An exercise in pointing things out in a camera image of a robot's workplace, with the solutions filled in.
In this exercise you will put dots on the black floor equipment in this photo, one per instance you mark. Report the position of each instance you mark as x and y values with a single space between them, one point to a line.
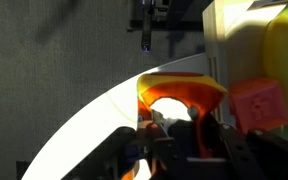
170 13

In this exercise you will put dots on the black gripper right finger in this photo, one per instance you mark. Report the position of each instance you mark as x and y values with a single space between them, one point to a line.
270 160

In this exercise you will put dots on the light wooden tray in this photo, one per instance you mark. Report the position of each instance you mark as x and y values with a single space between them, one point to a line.
237 50

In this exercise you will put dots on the small orange red cube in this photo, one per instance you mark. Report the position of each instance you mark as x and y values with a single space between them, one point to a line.
257 103

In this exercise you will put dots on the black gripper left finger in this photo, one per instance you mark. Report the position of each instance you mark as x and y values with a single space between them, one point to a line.
124 156

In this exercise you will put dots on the yellow toy banana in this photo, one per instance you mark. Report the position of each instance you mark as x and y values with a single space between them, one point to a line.
280 66

